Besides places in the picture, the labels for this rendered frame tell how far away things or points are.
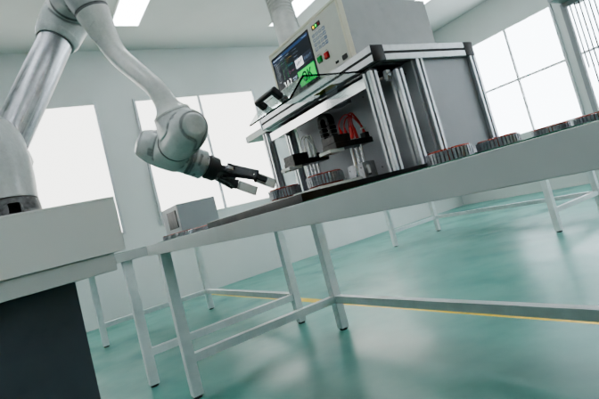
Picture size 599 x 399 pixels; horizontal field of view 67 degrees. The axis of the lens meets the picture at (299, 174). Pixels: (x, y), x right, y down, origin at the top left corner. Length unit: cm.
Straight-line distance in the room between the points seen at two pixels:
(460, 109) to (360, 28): 39
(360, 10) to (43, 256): 108
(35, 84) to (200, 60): 536
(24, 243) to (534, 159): 91
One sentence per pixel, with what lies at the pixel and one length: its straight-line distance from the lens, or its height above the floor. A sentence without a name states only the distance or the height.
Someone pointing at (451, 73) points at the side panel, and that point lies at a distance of 150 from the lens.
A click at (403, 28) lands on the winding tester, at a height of 121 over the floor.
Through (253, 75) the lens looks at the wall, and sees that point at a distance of 704.
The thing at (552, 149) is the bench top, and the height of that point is 73.
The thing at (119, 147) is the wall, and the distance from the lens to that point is 608.
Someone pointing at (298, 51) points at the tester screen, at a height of 126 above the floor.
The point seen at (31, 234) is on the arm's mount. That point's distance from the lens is 106.
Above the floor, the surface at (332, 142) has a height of 90.
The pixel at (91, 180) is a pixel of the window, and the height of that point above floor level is 168.
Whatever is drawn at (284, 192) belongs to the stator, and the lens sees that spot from 148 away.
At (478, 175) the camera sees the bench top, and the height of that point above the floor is 72.
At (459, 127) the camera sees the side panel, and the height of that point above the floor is 85.
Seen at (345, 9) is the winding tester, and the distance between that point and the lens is 145.
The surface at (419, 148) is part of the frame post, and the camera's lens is 131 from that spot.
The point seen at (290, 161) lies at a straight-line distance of 156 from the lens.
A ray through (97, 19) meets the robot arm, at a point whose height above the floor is 141.
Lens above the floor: 74
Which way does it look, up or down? 4 degrees up
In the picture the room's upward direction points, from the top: 15 degrees counter-clockwise
